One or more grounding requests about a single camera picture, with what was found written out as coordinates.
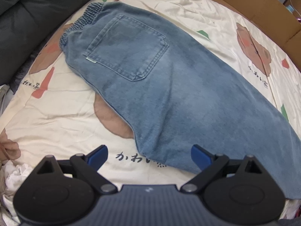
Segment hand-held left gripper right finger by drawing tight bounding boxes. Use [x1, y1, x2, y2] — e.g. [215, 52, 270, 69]
[180, 144, 265, 194]

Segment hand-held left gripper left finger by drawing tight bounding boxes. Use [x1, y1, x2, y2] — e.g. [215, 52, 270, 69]
[33, 145, 118, 194]

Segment blue denim pants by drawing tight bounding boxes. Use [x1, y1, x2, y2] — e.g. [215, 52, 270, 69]
[59, 1, 301, 200]

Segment cream bear print blanket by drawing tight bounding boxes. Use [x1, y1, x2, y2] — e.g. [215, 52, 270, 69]
[0, 0, 301, 226]

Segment white bedding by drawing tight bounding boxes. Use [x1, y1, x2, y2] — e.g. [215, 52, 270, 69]
[0, 161, 34, 226]

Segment folded cardboard sheet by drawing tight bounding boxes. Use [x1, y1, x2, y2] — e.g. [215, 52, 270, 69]
[195, 0, 301, 50]

